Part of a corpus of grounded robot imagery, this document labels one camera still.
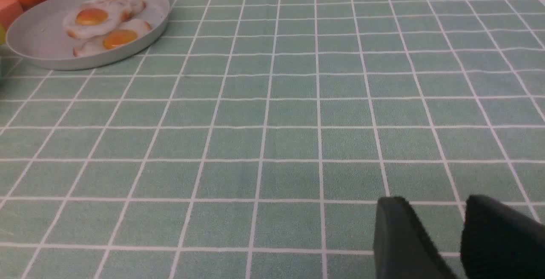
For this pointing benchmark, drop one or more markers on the salmon pink block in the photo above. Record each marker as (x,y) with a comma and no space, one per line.
(10,10)

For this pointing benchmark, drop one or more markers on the fried egg front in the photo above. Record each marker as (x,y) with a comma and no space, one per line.
(124,34)

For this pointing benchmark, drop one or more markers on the fried egg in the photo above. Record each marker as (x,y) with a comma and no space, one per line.
(124,34)
(98,17)

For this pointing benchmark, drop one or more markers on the grey plate with eggs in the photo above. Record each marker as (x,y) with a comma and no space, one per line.
(38,37)

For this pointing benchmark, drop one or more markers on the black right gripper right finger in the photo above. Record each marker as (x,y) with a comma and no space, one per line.
(499,242)

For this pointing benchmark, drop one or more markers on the green checked tablecloth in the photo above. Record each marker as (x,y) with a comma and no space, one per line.
(253,139)

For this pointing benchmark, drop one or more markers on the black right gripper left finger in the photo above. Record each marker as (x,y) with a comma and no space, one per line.
(402,247)

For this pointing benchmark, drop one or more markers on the fried egg rear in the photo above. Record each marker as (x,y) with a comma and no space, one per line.
(98,17)

